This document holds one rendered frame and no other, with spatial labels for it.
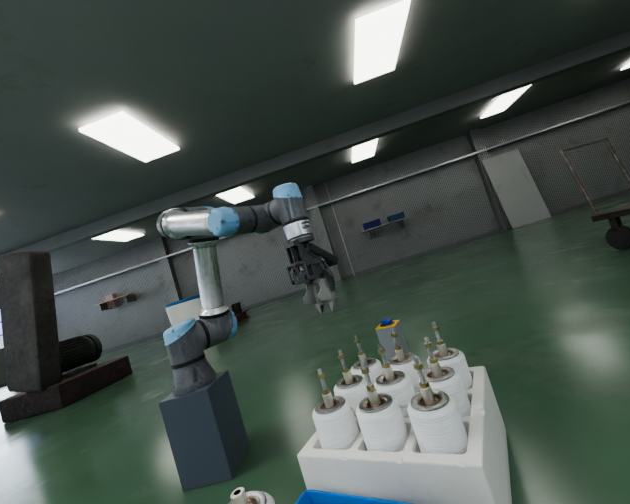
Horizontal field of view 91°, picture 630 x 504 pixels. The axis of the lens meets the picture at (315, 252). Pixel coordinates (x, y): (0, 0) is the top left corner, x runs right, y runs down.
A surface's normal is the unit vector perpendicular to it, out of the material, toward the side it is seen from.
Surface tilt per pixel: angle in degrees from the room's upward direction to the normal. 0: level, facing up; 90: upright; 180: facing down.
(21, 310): 90
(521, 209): 80
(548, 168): 90
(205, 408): 90
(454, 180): 90
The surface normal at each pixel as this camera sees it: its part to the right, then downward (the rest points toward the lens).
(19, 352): -0.22, 0.02
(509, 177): -0.16, -0.18
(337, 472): -0.49, 0.11
